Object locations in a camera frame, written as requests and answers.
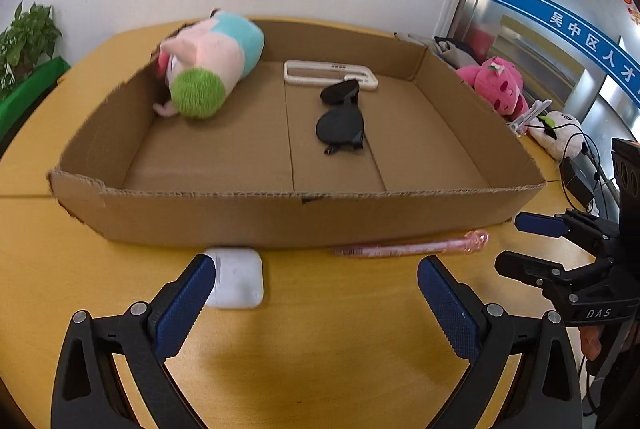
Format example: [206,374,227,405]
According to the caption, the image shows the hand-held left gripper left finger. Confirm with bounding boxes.
[50,254,217,429]

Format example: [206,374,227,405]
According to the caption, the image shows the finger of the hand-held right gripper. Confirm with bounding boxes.
[494,250,619,296]
[515,209,622,255]

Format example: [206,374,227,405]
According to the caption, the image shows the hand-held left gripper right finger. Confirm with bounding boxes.
[417,255,586,429]

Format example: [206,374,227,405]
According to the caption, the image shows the white earbuds case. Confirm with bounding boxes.
[202,247,264,310]

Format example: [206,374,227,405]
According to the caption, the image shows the shallow cardboard box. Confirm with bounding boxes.
[47,16,547,255]

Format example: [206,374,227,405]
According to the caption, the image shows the black sunglasses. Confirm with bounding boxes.
[315,79,366,156]

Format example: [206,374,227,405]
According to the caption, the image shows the clear phone case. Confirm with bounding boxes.
[283,59,378,92]

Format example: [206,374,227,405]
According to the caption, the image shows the person's right forearm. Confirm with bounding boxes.
[582,359,640,429]

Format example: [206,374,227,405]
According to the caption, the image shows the person's right hand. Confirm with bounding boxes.
[580,326,602,361]

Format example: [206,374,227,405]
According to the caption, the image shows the black power adapter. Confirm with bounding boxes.
[559,157,597,206]

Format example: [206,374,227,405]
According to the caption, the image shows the pink pen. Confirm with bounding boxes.
[334,230,490,258]

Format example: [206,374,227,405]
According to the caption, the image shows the white plush toy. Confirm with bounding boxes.
[527,110,588,160]

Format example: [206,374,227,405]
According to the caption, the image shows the clear hair clip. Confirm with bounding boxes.
[506,100,553,136]

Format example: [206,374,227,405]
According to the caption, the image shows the pink strawberry plush toy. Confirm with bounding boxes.
[456,56,530,118]

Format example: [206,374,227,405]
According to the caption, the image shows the grey cloth bundle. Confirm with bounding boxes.
[395,32,493,70]

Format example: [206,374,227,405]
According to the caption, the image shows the red window sticker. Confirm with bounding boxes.
[617,0,640,24]

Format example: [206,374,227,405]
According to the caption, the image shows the blue banner strip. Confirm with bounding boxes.
[480,0,640,112]

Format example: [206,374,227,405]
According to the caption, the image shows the pink pig plush toy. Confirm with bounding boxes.
[152,9,266,120]

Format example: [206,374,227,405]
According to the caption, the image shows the green cloth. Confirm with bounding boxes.
[0,57,72,144]

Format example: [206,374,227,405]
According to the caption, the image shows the green potted plant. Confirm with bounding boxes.
[0,1,63,97]

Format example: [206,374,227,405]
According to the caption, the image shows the black cable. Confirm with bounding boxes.
[530,116,621,230]

